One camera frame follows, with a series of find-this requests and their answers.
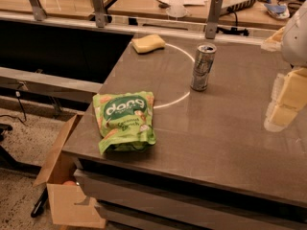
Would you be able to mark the white face mask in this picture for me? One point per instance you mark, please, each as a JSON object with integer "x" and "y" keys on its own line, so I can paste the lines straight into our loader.
{"x": 177, "y": 11}

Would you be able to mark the cardboard box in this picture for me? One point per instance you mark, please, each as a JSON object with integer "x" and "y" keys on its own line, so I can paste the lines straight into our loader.
{"x": 68, "y": 204}

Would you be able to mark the left metal bracket post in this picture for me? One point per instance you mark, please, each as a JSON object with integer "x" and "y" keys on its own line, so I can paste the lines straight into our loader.
{"x": 38, "y": 12}

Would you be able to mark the yellow sponge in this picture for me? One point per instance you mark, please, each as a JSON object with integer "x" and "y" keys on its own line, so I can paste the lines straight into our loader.
{"x": 148, "y": 43}

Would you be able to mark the green snack chip bag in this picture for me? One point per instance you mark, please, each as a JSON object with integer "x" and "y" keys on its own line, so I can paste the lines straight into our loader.
{"x": 125, "y": 121}

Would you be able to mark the grey power strip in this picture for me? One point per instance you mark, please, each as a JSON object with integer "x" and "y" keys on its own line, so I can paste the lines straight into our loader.
{"x": 236, "y": 5}

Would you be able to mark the blue white crumpled item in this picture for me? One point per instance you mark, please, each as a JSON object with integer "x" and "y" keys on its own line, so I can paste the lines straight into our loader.
{"x": 278, "y": 11}

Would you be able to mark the silver blue redbull can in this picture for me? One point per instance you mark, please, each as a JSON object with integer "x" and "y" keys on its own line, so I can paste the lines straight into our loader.
{"x": 204, "y": 58}

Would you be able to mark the metal bracket post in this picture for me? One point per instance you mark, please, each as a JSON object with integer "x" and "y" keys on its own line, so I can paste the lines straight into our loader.
{"x": 213, "y": 18}
{"x": 99, "y": 10}
{"x": 38, "y": 12}

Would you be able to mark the right metal bracket post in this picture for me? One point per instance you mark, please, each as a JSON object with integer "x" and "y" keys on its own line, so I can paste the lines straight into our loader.
{"x": 213, "y": 18}

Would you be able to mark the orange ball in box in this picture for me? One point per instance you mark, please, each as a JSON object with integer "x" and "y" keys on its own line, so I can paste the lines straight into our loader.
{"x": 69, "y": 183}

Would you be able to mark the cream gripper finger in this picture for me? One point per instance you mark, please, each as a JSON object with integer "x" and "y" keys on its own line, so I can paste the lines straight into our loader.
{"x": 273, "y": 43}
{"x": 289, "y": 96}

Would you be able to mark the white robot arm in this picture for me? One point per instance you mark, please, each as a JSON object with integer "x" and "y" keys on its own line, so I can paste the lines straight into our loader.
{"x": 294, "y": 40}

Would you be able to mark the middle metal bracket post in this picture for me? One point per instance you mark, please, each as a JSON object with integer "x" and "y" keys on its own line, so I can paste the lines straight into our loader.
{"x": 99, "y": 10}

